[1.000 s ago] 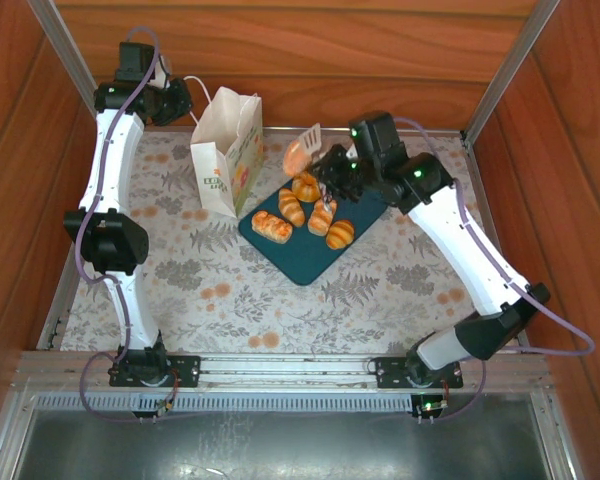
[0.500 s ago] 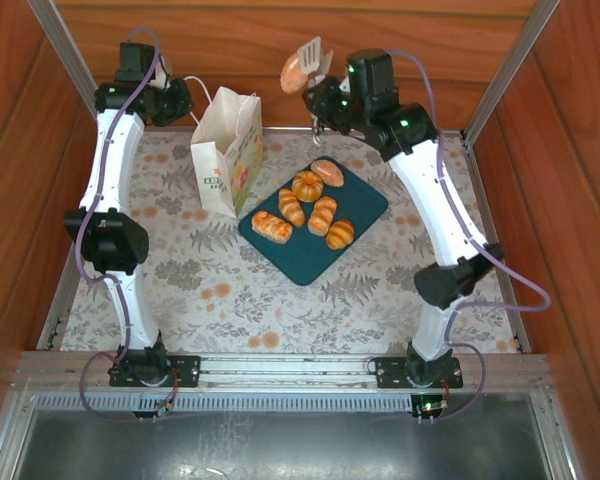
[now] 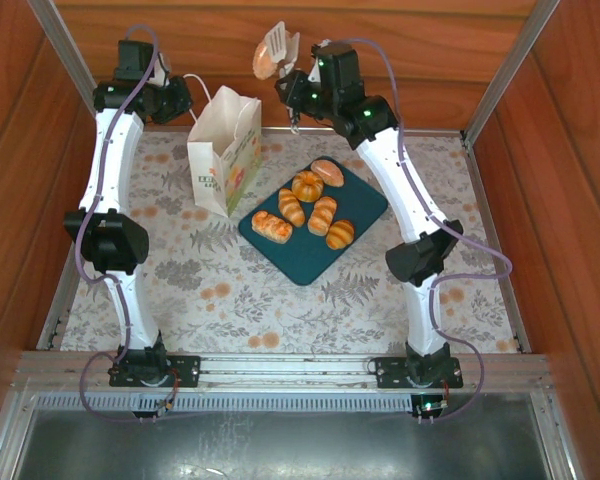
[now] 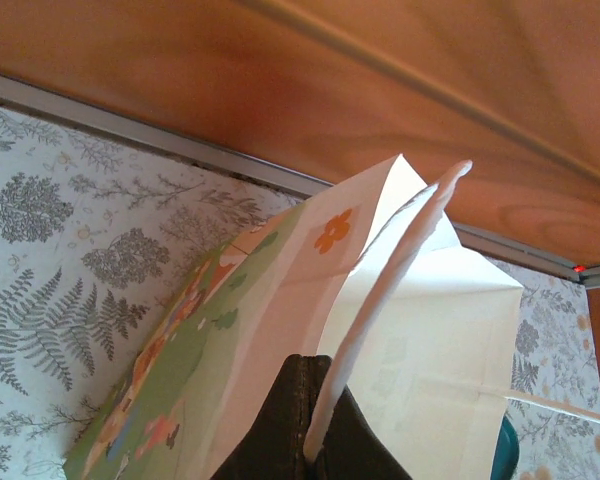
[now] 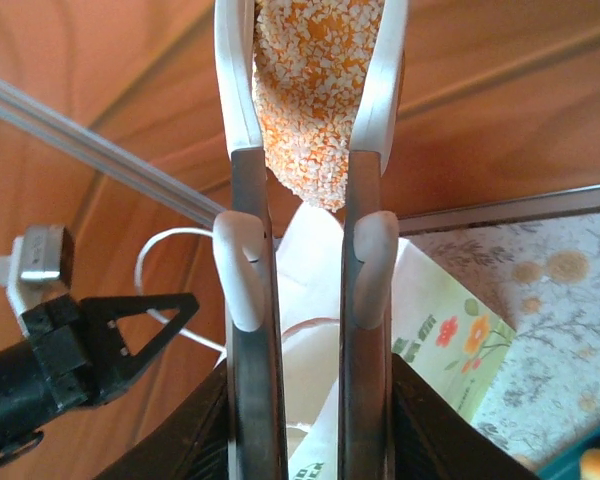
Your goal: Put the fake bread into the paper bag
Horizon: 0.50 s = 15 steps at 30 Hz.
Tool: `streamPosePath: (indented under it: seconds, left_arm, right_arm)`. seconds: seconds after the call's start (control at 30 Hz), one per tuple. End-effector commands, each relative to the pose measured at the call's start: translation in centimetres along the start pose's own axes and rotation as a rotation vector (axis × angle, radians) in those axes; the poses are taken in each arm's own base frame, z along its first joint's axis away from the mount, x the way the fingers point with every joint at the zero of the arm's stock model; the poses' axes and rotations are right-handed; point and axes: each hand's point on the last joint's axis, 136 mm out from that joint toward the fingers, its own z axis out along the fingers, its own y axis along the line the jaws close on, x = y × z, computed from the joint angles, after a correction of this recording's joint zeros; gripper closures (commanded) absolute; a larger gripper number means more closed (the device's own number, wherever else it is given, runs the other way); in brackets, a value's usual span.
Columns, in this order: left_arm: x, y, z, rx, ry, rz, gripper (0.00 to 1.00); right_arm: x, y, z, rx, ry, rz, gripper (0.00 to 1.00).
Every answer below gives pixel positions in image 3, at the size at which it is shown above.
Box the round orange-pink fake bread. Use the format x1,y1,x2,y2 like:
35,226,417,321
252,33,287,81

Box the white-tipped metal tongs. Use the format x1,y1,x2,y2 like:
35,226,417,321
265,19,304,137

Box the white flower-print paper bag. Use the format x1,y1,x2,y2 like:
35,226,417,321
184,73,264,220

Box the oval pink-topped fake bread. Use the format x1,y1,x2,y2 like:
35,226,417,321
309,158,346,189

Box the striped long roll fake bread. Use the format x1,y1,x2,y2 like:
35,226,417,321
307,195,339,237

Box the striped croissant fake bread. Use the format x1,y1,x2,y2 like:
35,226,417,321
277,187,307,229

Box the small striped round fake bread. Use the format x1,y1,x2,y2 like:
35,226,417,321
325,218,356,251

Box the braided orange-glazed fake bread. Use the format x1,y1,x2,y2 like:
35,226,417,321
250,209,295,245

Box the teal rectangular mat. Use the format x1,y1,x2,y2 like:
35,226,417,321
237,155,390,287

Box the floral print tablecloth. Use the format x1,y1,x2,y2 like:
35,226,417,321
59,130,524,355

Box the aluminium mounting beam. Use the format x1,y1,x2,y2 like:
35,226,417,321
12,351,554,396

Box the small circuit board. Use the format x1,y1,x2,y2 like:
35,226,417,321
132,398,177,420
412,394,451,420

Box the steel sheet panel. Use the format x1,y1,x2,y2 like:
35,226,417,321
9,394,581,480

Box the aluminium frame post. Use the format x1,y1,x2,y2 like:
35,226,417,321
27,0,119,142
460,0,564,146

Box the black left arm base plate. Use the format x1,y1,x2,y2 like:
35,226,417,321
108,349,202,389

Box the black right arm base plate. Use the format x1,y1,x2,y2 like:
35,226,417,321
374,354,465,390

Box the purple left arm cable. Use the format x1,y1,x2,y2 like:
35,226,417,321
74,23,181,425

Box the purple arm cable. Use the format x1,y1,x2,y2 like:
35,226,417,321
74,23,181,425
339,37,514,426

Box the white slotted cable duct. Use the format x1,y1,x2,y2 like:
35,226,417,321
29,392,531,414

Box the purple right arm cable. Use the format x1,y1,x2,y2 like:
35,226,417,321
339,37,514,426

